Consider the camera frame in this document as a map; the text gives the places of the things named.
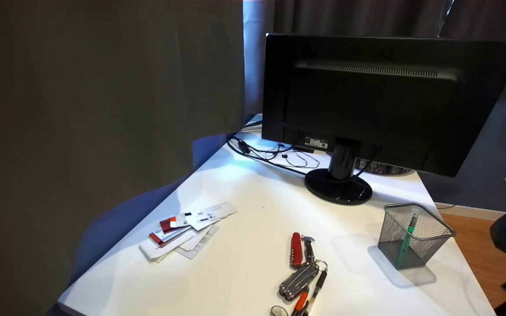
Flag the green pen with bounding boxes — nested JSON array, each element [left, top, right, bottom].
[[396, 214, 419, 268]]

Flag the black orange key tool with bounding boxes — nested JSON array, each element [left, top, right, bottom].
[[289, 268, 330, 316]]

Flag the plain white card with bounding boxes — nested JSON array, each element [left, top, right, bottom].
[[175, 224, 221, 261]]

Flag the white card with black print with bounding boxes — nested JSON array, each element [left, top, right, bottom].
[[180, 200, 238, 233]]

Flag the gray key fob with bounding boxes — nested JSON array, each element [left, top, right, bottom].
[[277, 261, 319, 302]]

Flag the red pocket knife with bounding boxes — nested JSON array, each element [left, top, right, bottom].
[[287, 230, 305, 270]]

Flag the black monitor on round stand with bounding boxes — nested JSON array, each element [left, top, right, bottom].
[[259, 31, 506, 205]]

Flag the silver metal key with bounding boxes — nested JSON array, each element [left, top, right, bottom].
[[301, 235, 319, 268]]

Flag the white card with red print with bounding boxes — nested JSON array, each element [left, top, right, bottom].
[[138, 216, 196, 263]]

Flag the black monitor cables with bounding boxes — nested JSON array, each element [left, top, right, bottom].
[[224, 119, 324, 177]]

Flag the black wire mesh pen cup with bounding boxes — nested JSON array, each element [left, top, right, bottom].
[[375, 202, 456, 270]]

